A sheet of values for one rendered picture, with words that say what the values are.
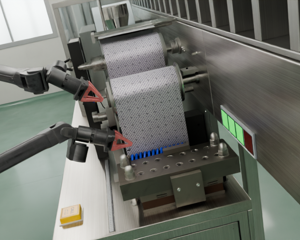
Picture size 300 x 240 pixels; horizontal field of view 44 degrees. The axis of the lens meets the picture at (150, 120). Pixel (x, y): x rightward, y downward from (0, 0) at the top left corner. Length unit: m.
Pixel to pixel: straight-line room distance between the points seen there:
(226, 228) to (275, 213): 1.44
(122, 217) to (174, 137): 0.34
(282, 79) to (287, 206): 2.10
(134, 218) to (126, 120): 0.34
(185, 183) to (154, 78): 0.38
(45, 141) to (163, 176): 0.41
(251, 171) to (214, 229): 0.48
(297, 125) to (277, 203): 2.12
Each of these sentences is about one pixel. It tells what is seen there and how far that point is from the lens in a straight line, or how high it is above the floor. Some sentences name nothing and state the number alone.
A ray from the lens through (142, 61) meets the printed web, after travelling 1.52.
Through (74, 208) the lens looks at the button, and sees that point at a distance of 1.38.
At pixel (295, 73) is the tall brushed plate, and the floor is 1.42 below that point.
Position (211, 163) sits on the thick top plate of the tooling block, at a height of 1.03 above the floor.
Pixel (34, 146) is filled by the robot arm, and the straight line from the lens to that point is 1.29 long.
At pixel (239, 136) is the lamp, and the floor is 1.18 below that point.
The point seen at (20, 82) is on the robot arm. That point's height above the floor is 1.38.
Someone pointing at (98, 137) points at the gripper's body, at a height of 1.14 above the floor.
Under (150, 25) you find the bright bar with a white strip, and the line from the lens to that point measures 1.57.
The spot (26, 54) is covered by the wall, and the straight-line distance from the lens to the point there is 7.00.
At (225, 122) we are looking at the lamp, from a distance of 1.14.
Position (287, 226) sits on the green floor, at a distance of 2.62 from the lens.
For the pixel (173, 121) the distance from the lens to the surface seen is 1.36.
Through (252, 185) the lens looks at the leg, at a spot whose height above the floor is 0.69.
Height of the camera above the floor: 1.61
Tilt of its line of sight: 20 degrees down
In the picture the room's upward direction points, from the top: 12 degrees counter-clockwise
